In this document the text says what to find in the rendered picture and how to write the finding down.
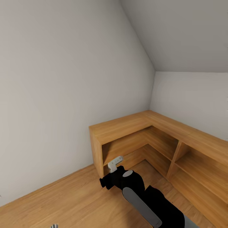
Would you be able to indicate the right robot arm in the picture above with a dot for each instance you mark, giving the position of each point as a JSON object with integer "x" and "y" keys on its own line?
{"x": 150, "y": 203}

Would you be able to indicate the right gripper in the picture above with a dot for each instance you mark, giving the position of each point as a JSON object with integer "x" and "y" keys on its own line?
{"x": 110, "y": 179}

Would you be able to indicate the bookcase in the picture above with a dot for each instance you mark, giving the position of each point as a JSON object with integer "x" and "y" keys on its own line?
{"x": 114, "y": 138}
{"x": 200, "y": 173}
{"x": 163, "y": 138}

